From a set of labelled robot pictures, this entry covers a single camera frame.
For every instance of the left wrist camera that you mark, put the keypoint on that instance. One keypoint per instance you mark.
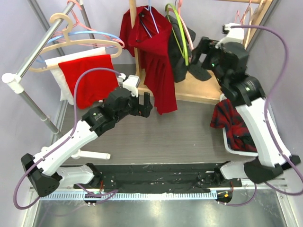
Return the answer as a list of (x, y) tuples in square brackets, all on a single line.
[(130, 82)]

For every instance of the white cable duct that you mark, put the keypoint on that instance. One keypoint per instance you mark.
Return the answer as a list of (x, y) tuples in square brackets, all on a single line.
[(81, 195)]

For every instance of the metal clothes rack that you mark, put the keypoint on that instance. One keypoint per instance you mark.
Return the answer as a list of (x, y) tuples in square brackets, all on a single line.
[(13, 80)]

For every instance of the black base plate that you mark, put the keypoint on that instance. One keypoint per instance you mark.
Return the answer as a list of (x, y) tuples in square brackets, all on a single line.
[(161, 178)]

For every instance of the dark red skirt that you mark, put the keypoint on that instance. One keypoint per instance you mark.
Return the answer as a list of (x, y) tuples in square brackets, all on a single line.
[(154, 58)]

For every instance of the red plaid garment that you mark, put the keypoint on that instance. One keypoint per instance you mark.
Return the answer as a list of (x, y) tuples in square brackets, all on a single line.
[(232, 125)]

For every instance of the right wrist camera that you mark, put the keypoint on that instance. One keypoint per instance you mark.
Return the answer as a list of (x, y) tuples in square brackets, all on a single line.
[(231, 34)]

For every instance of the green hanger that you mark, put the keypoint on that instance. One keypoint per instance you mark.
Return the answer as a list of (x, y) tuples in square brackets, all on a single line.
[(183, 47)]

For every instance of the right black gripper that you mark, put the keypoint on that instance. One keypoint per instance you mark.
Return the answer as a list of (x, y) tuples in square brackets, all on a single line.
[(207, 46)]

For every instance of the bright red hung garment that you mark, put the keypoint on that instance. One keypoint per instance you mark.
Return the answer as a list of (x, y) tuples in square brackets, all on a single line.
[(96, 85)]

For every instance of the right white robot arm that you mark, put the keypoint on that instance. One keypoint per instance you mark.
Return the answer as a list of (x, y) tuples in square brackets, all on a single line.
[(247, 96)]

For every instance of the thin pink wire hanger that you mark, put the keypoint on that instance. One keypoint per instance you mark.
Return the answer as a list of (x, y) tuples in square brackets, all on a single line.
[(240, 19)]

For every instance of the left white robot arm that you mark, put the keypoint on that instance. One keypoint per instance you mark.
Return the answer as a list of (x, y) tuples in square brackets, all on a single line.
[(44, 169)]

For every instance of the white plastic laundry basket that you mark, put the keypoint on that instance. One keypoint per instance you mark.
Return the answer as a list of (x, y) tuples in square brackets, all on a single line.
[(236, 149)]

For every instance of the blue hanger left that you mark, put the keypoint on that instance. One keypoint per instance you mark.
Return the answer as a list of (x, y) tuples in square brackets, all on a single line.
[(64, 40)]

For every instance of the beige wooden hanger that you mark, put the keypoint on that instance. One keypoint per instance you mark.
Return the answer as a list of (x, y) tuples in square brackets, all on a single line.
[(64, 17), (254, 17)]

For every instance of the wooden clothes rack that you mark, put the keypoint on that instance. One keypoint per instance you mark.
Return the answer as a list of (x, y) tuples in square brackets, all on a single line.
[(191, 89)]

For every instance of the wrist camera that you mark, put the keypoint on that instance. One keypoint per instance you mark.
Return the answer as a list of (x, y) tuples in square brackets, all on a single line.
[(231, 34), (130, 82)]

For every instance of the grey dotted garment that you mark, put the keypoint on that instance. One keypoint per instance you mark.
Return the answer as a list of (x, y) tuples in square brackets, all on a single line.
[(180, 69)]

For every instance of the blue wire hanger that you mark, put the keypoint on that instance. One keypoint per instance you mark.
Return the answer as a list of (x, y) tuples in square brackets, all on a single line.
[(148, 21)]

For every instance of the white hung cloth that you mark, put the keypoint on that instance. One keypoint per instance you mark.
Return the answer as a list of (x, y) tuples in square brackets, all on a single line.
[(59, 76)]

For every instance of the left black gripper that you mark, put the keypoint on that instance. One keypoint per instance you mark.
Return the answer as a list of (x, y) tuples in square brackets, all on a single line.
[(139, 109)]

